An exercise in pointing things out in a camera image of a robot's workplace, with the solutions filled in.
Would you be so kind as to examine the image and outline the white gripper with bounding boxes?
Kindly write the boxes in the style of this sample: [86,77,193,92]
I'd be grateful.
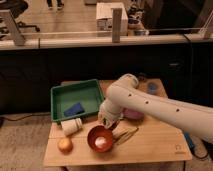
[98,99,123,129]

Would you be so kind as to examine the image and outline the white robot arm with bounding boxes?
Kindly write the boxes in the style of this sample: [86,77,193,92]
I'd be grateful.
[98,74,213,144]

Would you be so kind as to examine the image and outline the red bowl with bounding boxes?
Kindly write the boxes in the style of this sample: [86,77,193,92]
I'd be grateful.
[87,125,113,153]

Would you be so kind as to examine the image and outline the purple bowl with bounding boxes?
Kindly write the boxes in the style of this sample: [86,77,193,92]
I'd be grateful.
[123,109,144,120]

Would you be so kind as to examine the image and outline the yellow-green tongs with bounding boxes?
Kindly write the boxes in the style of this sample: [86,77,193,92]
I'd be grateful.
[114,127,139,145]

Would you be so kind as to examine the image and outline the blue sponge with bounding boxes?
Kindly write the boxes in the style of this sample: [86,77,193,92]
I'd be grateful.
[64,102,84,117]

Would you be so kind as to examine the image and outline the white paper cup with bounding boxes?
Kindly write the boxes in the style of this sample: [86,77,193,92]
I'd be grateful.
[61,118,82,136]

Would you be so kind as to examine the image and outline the green plastic tray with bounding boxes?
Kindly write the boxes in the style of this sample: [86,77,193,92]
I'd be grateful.
[51,79,104,123]

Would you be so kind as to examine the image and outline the yellow onion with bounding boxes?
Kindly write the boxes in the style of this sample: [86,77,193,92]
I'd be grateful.
[57,138,73,153]

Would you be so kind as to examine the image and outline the blue small cup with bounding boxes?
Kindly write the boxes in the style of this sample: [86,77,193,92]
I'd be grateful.
[147,82,158,95]

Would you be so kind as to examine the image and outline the white cardboard box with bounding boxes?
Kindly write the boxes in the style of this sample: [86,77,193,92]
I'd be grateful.
[96,2,128,35]

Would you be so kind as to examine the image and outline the wooden post centre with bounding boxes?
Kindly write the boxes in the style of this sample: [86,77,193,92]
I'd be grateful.
[112,8,122,43]

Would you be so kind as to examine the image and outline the wooden post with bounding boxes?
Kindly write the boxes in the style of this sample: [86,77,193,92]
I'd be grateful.
[112,8,122,43]
[0,10,25,46]

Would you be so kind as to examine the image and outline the wooden post left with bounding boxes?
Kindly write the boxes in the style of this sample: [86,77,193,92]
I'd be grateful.
[0,10,25,46]

